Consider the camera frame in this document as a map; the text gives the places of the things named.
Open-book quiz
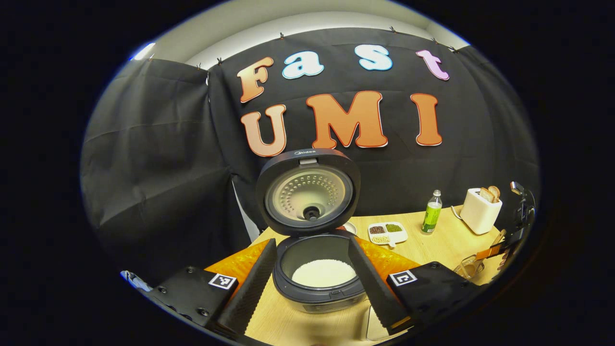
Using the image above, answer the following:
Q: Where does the blue cloth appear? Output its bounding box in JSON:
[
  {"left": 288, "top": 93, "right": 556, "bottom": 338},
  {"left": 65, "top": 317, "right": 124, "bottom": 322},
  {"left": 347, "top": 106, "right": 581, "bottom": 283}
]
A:
[{"left": 120, "top": 270, "right": 155, "bottom": 293}]

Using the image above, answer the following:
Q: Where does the wooden spoon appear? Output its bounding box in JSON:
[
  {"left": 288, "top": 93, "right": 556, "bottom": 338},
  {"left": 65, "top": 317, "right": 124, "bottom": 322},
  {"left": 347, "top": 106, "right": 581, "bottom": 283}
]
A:
[{"left": 473, "top": 229, "right": 508, "bottom": 263}]

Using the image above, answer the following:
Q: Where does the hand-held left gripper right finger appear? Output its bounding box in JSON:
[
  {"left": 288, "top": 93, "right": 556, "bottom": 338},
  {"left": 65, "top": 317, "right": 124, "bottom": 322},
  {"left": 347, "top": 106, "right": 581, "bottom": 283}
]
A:
[{"left": 348, "top": 235, "right": 486, "bottom": 336}]

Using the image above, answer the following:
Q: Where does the ceiling light panel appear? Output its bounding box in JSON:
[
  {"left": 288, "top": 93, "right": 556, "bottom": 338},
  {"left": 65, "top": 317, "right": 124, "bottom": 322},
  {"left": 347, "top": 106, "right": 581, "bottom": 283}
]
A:
[{"left": 130, "top": 42, "right": 156, "bottom": 61}]

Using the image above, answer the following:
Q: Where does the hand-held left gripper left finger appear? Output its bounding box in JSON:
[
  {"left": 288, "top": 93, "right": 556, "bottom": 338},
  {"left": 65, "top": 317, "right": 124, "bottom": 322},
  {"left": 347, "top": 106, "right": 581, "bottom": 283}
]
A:
[{"left": 139, "top": 238, "right": 278, "bottom": 337}]

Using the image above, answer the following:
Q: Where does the black silver rice cooker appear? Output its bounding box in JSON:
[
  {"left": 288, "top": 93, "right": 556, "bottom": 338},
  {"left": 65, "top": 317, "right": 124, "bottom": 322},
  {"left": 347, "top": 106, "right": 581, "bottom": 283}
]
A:
[{"left": 255, "top": 148, "right": 368, "bottom": 314}]

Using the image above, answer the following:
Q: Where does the white toaster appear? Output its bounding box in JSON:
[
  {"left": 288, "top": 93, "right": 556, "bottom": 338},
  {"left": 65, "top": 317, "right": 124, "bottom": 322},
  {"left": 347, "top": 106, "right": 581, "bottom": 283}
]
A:
[{"left": 451, "top": 187, "right": 504, "bottom": 235}]

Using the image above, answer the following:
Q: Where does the white divided dish of beans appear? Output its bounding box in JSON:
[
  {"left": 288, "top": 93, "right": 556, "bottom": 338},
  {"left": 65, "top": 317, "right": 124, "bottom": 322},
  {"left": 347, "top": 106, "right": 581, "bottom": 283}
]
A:
[{"left": 368, "top": 221, "right": 409, "bottom": 248}]

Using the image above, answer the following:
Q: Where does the metal wire chopstick holder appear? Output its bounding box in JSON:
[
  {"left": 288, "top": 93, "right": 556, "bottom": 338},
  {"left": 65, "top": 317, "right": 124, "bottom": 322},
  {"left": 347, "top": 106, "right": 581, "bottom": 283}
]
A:
[{"left": 454, "top": 255, "right": 486, "bottom": 281}]

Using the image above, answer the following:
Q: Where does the green label bottle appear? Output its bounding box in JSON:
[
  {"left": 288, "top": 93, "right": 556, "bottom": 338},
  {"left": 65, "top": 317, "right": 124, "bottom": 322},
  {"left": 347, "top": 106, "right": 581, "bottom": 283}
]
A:
[{"left": 421, "top": 189, "right": 443, "bottom": 235}]

